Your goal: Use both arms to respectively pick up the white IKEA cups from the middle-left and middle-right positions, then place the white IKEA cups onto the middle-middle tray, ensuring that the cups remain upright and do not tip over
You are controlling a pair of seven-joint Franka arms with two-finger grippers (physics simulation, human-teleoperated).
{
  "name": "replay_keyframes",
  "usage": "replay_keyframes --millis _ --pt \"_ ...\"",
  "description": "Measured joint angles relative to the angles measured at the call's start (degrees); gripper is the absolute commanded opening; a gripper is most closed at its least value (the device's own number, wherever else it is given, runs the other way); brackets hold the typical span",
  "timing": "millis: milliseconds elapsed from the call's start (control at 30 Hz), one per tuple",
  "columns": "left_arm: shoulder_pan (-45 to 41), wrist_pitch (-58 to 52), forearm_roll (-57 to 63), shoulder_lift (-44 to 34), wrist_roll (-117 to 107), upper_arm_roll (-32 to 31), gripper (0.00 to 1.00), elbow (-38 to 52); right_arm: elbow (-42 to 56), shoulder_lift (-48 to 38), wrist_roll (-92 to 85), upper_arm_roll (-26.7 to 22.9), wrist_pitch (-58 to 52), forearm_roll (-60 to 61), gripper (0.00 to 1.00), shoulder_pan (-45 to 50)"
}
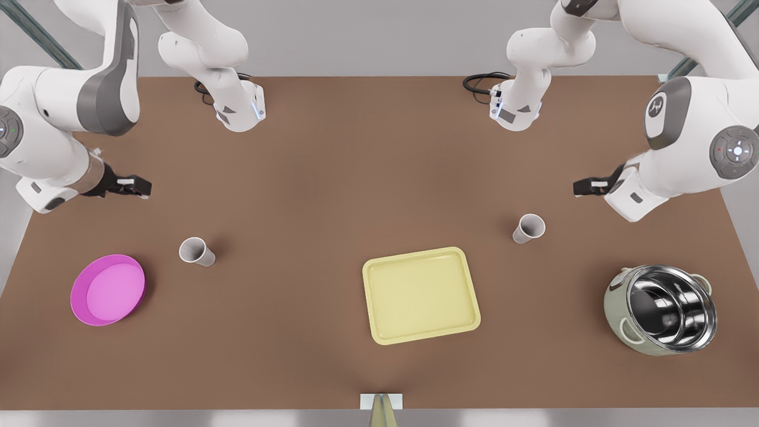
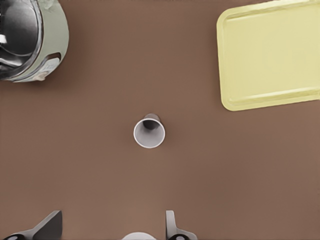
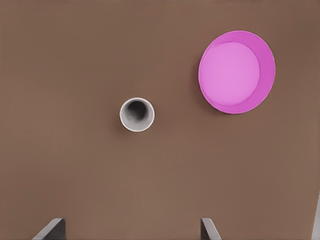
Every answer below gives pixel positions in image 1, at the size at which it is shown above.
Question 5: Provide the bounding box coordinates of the pale yellow rectangular tray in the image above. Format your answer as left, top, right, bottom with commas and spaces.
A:
362, 247, 482, 346

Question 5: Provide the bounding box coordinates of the green steel-lined pot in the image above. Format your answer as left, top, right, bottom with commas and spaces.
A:
604, 265, 718, 357

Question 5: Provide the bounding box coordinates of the black cable loop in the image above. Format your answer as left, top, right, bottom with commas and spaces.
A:
463, 72, 514, 99
194, 72, 253, 106

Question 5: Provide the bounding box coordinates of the silver frame post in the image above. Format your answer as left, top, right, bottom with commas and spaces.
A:
359, 393, 404, 427
0, 0, 82, 71
657, 0, 759, 83

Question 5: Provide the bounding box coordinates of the pink round plate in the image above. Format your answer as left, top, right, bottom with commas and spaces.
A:
70, 254, 147, 327

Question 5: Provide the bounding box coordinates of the white IKEA cup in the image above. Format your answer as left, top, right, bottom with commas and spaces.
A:
179, 237, 216, 268
512, 213, 547, 246

